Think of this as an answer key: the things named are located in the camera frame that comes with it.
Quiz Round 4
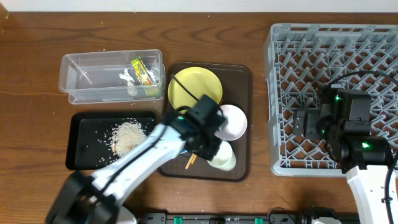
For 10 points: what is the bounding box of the black waste tray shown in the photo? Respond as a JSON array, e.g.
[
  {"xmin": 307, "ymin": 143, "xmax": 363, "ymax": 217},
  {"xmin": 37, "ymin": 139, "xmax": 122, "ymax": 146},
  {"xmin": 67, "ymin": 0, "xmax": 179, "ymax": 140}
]
[{"xmin": 65, "ymin": 111, "xmax": 156, "ymax": 170}]

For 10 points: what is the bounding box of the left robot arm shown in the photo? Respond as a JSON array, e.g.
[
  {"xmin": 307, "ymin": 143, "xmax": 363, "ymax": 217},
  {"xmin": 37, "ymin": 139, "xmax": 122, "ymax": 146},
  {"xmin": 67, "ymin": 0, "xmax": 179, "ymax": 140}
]
[{"xmin": 45, "ymin": 95, "xmax": 227, "ymax": 223}]

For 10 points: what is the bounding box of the wooden chopstick upper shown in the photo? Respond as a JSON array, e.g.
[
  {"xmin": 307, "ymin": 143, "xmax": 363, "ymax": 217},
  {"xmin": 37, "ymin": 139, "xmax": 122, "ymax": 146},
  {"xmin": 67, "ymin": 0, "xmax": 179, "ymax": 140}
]
[{"xmin": 185, "ymin": 154, "xmax": 197, "ymax": 169}]

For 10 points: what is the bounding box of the grey dishwasher rack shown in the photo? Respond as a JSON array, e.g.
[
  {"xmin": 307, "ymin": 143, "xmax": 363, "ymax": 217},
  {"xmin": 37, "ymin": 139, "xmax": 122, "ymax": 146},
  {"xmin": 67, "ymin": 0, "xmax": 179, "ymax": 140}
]
[{"xmin": 264, "ymin": 24, "xmax": 397, "ymax": 177}]

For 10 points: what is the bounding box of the pink white bowl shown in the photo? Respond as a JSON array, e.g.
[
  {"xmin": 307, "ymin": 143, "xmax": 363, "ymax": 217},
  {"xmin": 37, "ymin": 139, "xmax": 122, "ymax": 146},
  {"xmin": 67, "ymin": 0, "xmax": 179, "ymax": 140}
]
[{"xmin": 215, "ymin": 105, "xmax": 248, "ymax": 141}]

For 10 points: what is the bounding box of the yellow plate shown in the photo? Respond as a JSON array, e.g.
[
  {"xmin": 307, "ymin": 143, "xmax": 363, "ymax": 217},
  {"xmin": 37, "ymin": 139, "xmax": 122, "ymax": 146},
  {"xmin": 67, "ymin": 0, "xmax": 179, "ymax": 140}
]
[{"xmin": 167, "ymin": 67, "xmax": 223, "ymax": 109}]

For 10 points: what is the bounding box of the green snack wrapper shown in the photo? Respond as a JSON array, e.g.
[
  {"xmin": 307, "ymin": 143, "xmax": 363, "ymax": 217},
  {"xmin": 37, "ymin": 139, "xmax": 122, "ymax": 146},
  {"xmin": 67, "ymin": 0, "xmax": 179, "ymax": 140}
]
[{"xmin": 131, "ymin": 57, "xmax": 160, "ymax": 96}]

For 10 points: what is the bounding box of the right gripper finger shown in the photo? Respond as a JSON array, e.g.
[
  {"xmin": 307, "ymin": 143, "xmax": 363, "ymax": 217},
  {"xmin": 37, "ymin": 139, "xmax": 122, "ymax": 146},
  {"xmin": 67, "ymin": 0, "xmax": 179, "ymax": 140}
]
[
  {"xmin": 304, "ymin": 111, "xmax": 320, "ymax": 139},
  {"xmin": 293, "ymin": 110, "xmax": 306, "ymax": 136}
]

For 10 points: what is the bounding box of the white tissue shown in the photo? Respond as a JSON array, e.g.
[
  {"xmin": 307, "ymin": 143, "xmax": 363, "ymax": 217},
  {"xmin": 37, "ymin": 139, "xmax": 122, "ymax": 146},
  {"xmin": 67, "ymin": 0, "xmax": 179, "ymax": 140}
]
[{"xmin": 119, "ymin": 68, "xmax": 138, "ymax": 96}]

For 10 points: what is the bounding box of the wooden chopstick lower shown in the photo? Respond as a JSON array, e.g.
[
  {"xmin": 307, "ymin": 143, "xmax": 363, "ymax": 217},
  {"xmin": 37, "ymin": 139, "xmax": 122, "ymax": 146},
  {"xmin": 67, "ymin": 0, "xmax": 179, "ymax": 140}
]
[{"xmin": 190, "ymin": 154, "xmax": 197, "ymax": 164}]

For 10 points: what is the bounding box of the dark brown serving tray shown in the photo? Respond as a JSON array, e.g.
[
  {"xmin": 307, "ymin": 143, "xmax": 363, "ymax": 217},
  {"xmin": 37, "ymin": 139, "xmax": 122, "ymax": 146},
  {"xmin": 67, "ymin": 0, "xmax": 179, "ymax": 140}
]
[{"xmin": 159, "ymin": 62, "xmax": 253, "ymax": 182}]

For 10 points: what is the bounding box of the wooden chopstick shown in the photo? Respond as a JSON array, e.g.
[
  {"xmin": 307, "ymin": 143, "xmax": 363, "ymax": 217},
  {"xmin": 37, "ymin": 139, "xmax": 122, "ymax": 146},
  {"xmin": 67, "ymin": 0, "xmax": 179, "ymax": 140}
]
[
  {"xmin": 190, "ymin": 154, "xmax": 197, "ymax": 164},
  {"xmin": 185, "ymin": 154, "xmax": 197, "ymax": 169}
]

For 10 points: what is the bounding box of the cooked rice pile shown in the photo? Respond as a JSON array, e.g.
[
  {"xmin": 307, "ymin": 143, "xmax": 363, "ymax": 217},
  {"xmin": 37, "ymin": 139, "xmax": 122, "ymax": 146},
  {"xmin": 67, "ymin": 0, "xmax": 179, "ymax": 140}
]
[{"xmin": 98, "ymin": 121, "xmax": 147, "ymax": 165}]

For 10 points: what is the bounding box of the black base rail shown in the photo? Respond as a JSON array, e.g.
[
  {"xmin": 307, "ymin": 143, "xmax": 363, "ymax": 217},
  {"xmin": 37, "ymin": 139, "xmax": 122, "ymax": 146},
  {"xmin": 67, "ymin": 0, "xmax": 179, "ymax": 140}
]
[{"xmin": 138, "ymin": 213, "xmax": 295, "ymax": 224}]

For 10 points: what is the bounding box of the clear plastic waste bin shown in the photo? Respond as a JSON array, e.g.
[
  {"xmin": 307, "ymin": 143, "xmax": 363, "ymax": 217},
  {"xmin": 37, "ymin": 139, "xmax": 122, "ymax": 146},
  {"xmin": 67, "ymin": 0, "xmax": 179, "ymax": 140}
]
[{"xmin": 59, "ymin": 49, "xmax": 165, "ymax": 105}]

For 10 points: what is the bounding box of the light green cup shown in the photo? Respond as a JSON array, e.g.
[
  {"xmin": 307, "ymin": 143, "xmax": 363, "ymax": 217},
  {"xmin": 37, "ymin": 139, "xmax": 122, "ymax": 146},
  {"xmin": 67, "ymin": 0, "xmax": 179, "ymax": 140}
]
[{"xmin": 208, "ymin": 141, "xmax": 236, "ymax": 171}]

